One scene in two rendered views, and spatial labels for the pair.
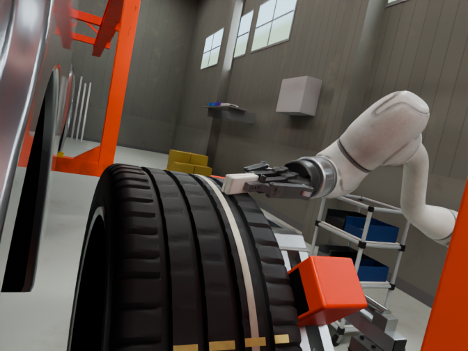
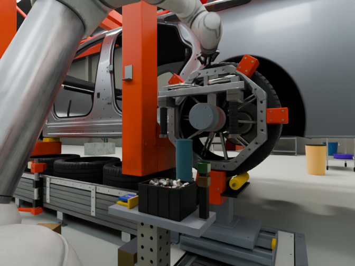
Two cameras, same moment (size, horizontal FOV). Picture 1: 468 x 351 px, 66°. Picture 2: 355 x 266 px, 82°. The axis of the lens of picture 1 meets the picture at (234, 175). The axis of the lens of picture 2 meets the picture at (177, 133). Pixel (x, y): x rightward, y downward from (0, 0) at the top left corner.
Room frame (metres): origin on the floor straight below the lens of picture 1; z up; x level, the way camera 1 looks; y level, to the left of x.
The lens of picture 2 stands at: (1.49, -0.86, 0.76)
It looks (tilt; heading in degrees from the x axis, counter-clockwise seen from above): 1 degrees up; 145
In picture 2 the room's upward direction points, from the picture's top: straight up
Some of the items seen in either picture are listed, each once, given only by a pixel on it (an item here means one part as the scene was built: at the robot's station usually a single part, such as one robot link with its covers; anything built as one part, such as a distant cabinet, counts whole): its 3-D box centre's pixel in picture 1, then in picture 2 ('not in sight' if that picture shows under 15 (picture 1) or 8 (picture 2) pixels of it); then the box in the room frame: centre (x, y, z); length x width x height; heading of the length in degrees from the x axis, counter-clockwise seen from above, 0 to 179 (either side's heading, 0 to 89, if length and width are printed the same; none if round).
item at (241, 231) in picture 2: not in sight; (223, 206); (0.62, 0.09, 0.32); 0.40 x 0.30 x 0.28; 25
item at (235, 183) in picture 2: not in sight; (240, 179); (0.76, 0.08, 0.51); 0.29 x 0.06 x 0.06; 115
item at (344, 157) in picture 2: not in sight; (336, 147); (-0.22, 4.76, 0.48); 1.00 x 0.58 x 0.95; 112
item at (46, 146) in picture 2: not in sight; (37, 141); (-1.60, -0.83, 0.69); 0.52 x 0.17 x 0.35; 115
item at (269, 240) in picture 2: not in sight; (230, 239); (0.66, 0.11, 0.13); 0.50 x 0.36 x 0.10; 25
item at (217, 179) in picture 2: not in sight; (215, 184); (0.67, -0.03, 0.48); 0.16 x 0.12 x 0.17; 115
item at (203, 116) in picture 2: not in sight; (208, 117); (0.72, -0.13, 0.85); 0.21 x 0.14 x 0.14; 115
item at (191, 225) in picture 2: not in sight; (159, 212); (0.75, -0.43, 0.44); 0.43 x 0.17 x 0.03; 25
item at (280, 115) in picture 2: not in sight; (277, 116); (0.97, 0.08, 0.85); 0.09 x 0.08 x 0.07; 25
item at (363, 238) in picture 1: (349, 265); not in sight; (2.61, -0.98, 0.50); 0.54 x 0.42 x 1.00; 25
